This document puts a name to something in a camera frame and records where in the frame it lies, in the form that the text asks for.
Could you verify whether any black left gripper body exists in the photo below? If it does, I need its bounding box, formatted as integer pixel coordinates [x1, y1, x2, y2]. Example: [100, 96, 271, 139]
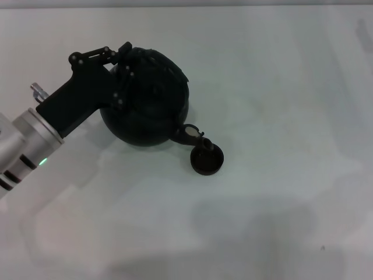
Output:
[36, 52, 123, 138]

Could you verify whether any black round teapot with handle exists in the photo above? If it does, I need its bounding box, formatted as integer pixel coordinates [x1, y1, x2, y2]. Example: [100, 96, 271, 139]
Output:
[100, 46, 205, 152]

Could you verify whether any small dark teacup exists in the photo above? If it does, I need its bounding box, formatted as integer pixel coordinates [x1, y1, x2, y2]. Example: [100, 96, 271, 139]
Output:
[189, 145, 224, 176]

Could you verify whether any silver left cable plug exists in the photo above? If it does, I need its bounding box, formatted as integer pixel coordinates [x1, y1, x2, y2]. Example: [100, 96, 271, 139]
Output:
[30, 83, 50, 103]

